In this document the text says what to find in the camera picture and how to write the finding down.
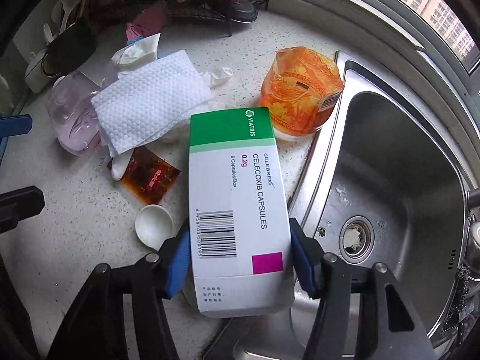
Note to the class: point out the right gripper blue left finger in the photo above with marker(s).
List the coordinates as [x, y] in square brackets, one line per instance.
[94, 326]

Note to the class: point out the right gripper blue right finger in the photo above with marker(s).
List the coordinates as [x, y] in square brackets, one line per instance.
[388, 325]

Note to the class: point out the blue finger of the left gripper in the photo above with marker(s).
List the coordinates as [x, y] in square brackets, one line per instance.
[19, 205]
[13, 126]

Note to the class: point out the white green medicine box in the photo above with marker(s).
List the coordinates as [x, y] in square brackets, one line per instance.
[239, 225]

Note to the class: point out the white paper towel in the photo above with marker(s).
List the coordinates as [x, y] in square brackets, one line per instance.
[144, 105]

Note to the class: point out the white plastic spoon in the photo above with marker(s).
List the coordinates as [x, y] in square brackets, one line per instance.
[153, 226]

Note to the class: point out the red sauce packet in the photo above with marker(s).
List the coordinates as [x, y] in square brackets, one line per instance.
[141, 175]

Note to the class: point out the orange plastic cup wrapper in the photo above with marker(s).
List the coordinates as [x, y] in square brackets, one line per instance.
[300, 90]

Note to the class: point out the stainless steel kitchen sink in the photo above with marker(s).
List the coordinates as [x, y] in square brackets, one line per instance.
[382, 183]

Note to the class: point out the clear pink plastic bottle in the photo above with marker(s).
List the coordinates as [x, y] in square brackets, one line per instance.
[72, 114]

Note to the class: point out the black utensil holder cup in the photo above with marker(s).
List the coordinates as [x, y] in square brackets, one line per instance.
[69, 50]

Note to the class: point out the black scouring cloth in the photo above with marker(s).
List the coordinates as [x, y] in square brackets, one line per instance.
[458, 302]

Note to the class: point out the pink blue plastic wrapper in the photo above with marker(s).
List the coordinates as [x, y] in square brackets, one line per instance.
[148, 23]

